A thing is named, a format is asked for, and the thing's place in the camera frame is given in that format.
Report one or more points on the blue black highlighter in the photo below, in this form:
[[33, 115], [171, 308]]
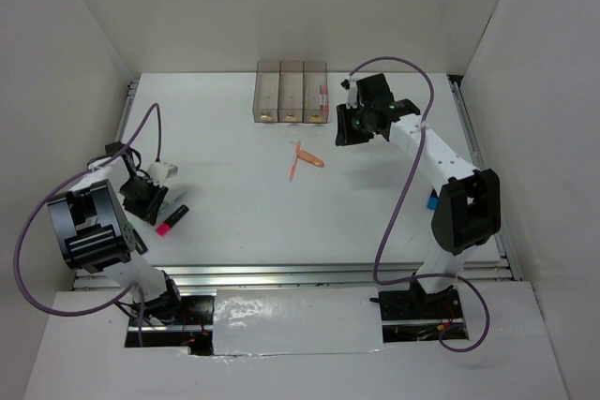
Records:
[[433, 200]]

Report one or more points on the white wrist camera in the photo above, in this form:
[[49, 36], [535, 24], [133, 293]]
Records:
[[349, 85], [160, 172]]

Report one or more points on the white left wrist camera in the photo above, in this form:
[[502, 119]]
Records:
[[160, 172]]

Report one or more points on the orange pen cap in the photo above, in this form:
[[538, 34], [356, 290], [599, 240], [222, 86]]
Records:
[[310, 159]]

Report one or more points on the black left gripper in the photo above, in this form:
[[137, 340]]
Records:
[[149, 210]]

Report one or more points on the left brown transparent container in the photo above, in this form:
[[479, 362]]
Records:
[[265, 101]]

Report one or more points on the green black highlighter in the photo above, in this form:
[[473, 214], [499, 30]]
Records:
[[140, 246]]

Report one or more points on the right brown transparent container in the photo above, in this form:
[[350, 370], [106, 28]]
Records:
[[315, 73]]

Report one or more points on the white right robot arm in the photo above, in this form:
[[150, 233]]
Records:
[[468, 209]]

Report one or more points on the pink black highlighter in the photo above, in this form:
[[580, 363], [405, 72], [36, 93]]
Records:
[[167, 225]]

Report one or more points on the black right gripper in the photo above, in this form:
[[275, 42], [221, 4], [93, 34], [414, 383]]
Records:
[[345, 134]]

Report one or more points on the aluminium frame rail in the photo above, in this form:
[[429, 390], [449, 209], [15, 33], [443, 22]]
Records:
[[247, 224]]

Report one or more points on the white front cover panel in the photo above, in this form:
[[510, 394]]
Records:
[[273, 322]]

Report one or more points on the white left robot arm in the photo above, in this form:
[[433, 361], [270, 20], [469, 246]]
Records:
[[94, 234]]

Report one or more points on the blue transparent pen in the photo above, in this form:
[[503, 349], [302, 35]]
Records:
[[173, 198]]

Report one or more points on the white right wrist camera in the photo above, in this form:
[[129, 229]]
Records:
[[349, 85]]

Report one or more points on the orange pen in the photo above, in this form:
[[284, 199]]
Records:
[[323, 97], [294, 160]]

